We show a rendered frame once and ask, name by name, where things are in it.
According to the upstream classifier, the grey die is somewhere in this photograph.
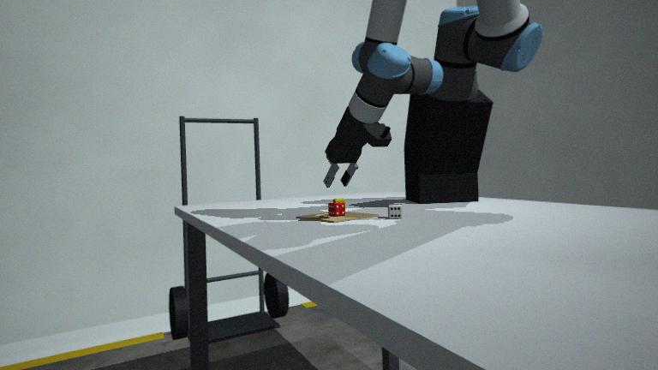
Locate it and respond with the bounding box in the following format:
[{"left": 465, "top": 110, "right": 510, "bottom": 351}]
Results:
[{"left": 388, "top": 204, "right": 403, "bottom": 219}]

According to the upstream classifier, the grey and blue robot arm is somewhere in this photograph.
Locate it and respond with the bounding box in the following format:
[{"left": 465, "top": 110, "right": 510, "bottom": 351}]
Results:
[{"left": 352, "top": 0, "right": 542, "bottom": 108}]

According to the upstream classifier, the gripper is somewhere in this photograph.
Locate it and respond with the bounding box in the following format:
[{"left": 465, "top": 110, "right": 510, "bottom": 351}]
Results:
[{"left": 323, "top": 91, "right": 392, "bottom": 188}]

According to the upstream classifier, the red die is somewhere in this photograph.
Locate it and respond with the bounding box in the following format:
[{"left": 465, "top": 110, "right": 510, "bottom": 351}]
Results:
[{"left": 328, "top": 202, "right": 345, "bottom": 217}]

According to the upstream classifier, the tan mat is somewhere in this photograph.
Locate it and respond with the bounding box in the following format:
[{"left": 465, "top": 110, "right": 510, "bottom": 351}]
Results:
[{"left": 296, "top": 212, "right": 379, "bottom": 223}]

